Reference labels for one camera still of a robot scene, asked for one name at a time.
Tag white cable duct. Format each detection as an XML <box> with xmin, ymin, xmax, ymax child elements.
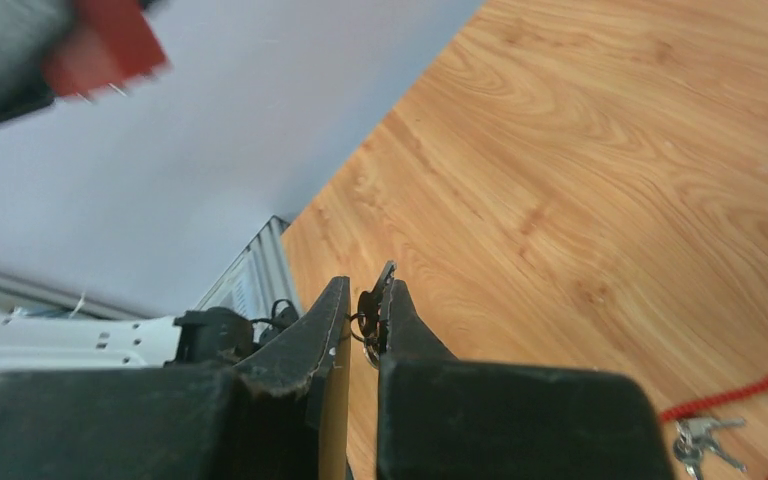
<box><xmin>196</xmin><ymin>216</ymin><xmax>303</xmax><ymax>319</ymax></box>

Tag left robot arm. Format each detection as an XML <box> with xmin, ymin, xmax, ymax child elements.
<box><xmin>0</xmin><ymin>1</ymin><xmax>271</xmax><ymax>371</ymax></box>

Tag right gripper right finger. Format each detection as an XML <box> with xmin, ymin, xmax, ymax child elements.
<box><xmin>376</xmin><ymin>280</ymin><xmax>674</xmax><ymax>479</ymax></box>

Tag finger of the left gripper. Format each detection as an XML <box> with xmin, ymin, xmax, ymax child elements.
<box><xmin>0</xmin><ymin>1</ymin><xmax>76</xmax><ymax>105</ymax></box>

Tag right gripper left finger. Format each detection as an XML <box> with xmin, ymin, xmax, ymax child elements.
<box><xmin>0</xmin><ymin>276</ymin><xmax>351</xmax><ymax>479</ymax></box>

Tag silver keys of lock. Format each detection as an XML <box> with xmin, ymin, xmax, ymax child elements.
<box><xmin>349</xmin><ymin>260</ymin><xmax>397</xmax><ymax>370</ymax></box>
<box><xmin>672</xmin><ymin>417</ymin><xmax>747</xmax><ymax>480</ymax></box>

